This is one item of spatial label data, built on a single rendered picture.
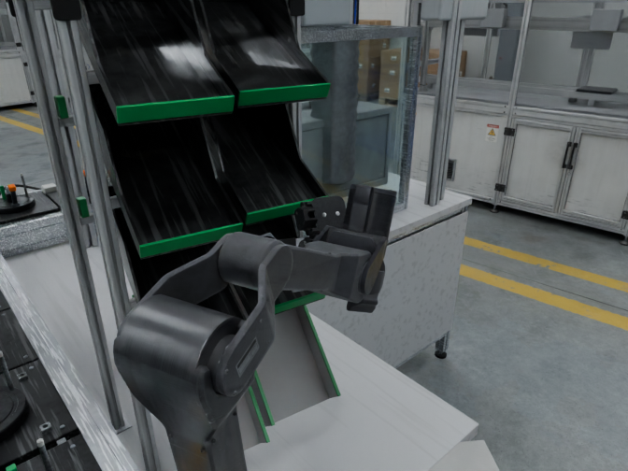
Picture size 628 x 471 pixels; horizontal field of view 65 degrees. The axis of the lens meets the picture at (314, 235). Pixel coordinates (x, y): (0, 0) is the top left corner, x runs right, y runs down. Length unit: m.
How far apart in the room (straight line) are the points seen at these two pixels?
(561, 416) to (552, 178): 2.25
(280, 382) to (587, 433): 1.80
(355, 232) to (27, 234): 1.49
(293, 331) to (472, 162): 3.70
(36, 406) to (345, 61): 1.23
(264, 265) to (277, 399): 0.57
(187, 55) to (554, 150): 3.75
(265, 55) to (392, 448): 0.73
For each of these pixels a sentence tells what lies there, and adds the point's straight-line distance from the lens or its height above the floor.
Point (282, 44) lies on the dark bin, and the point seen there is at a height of 1.57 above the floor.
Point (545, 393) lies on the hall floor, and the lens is 2.61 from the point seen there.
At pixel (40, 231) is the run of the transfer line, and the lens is 1.93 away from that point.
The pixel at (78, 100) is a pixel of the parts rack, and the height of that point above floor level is 1.52.
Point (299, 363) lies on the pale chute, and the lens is 0.91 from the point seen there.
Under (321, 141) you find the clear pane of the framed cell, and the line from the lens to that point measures 1.65.
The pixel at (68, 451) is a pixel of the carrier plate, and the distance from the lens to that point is 0.96.
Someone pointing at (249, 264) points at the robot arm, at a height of 1.46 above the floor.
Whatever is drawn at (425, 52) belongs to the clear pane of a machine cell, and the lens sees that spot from 4.56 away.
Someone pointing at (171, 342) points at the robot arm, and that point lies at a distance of 0.30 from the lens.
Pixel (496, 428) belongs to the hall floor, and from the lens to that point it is 2.37.
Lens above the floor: 1.62
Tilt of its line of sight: 25 degrees down
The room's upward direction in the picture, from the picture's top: straight up
